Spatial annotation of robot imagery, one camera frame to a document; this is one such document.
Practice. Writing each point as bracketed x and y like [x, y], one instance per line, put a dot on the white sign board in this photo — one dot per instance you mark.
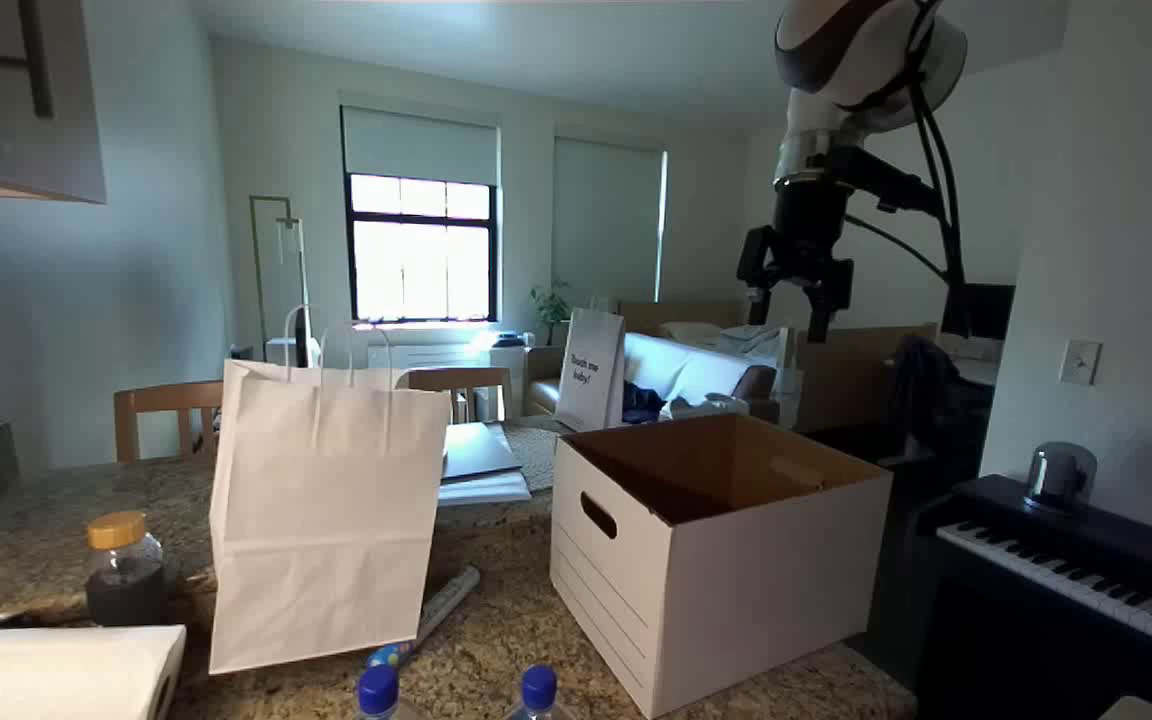
[594, 375]

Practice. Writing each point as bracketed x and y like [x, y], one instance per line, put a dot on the black digital piano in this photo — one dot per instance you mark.
[1058, 584]

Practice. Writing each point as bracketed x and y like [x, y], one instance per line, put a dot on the brown cardboard box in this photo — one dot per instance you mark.
[857, 382]

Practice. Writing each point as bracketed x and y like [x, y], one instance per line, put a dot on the shiny metal pot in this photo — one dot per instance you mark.
[1063, 475]

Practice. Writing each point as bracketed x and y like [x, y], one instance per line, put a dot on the grey roller blind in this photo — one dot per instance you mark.
[605, 222]
[417, 144]

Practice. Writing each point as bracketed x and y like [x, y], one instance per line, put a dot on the stack of papers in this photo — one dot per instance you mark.
[483, 463]

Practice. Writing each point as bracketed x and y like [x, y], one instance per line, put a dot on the black chair with clothes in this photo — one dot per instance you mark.
[936, 403]

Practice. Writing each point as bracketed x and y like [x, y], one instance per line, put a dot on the grey wall cabinet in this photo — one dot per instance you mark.
[30, 104]

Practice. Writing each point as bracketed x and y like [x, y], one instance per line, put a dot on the black computer monitor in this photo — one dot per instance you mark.
[981, 314]

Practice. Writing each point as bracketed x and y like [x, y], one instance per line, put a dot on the white paper bag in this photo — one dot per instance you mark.
[321, 522]

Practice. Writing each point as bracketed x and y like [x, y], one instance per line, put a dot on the white radiator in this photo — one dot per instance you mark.
[431, 349]

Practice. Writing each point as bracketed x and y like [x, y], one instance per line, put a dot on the white cardboard storage box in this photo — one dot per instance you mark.
[751, 584]

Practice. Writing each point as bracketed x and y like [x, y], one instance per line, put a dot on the glass jar with cork lid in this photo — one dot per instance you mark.
[127, 575]

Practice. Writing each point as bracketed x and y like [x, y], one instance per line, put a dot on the white sofa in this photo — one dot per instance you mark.
[697, 366]

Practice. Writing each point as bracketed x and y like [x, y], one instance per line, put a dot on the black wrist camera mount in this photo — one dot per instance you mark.
[898, 185]

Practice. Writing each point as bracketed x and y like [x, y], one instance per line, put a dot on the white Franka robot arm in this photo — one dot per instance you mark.
[857, 47]

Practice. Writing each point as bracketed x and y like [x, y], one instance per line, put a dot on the white floor lamp stand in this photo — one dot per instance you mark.
[297, 265]

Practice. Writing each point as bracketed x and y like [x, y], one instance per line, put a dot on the green potted plant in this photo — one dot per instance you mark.
[552, 314]

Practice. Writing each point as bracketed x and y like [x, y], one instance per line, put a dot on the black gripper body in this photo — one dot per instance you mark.
[804, 242]

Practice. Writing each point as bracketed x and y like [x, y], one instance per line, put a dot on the black framed window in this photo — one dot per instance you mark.
[417, 265]

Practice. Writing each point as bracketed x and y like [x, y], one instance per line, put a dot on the white light switch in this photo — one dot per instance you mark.
[1082, 363]

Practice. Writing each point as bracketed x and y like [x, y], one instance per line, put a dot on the grey tube with blue end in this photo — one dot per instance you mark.
[451, 601]

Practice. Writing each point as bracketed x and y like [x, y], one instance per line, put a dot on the wooden chair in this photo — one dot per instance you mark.
[468, 382]
[159, 399]

